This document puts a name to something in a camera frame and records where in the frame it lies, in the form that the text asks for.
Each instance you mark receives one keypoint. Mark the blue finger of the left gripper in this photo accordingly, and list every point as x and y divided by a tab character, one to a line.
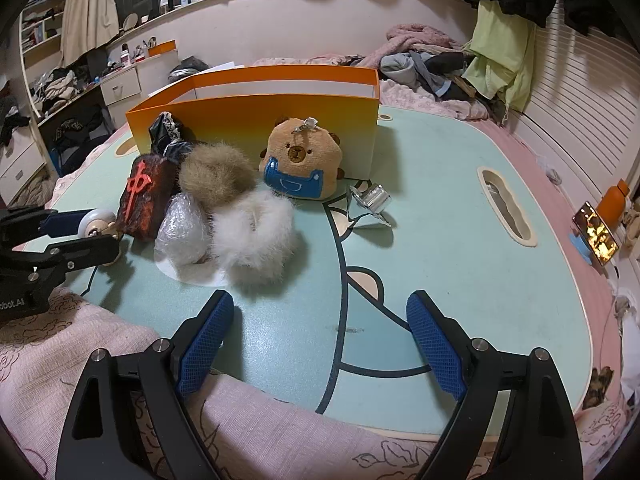
82	253
64	223

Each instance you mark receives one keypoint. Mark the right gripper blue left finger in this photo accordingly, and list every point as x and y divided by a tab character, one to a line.
101	438

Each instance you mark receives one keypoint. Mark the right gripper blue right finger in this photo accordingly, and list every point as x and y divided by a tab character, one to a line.
538	438

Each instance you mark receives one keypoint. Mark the white-haired chibi figurine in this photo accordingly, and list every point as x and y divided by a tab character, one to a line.
100	226

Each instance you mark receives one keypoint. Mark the red mahjong tile plush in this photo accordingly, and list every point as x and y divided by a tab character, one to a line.
148	190

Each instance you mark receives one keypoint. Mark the clear plastic bag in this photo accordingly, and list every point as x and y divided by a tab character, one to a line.
183	237

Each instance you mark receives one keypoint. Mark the brown fur scrunchie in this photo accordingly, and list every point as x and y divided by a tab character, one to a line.
216	174

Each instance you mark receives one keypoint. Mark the white fur scrunchie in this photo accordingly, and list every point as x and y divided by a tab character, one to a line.
253	238

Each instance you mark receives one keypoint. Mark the capybara plush keychain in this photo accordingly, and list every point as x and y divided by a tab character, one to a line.
302	160

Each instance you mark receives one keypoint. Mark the silver metal clip mirror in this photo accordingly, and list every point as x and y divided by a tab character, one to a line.
366	208

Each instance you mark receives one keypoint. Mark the white drawer desk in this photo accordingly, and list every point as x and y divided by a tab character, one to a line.
128	87

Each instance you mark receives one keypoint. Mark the pink floral quilt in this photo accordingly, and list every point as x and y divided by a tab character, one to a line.
248	434

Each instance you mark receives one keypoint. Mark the phone on blue stand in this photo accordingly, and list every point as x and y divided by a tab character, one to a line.
595	234

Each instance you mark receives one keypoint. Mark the small orange box on desk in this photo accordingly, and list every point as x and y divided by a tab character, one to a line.
163	47

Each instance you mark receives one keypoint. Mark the orange gradient storage box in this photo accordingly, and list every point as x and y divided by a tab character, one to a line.
241	106

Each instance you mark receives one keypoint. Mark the orange water bottle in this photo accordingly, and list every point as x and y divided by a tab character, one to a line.
613	204

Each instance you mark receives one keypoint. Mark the pile of clothes on bed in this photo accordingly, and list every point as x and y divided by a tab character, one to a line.
421	68

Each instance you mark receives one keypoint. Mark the green hanging cloth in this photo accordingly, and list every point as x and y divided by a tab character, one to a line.
504	55

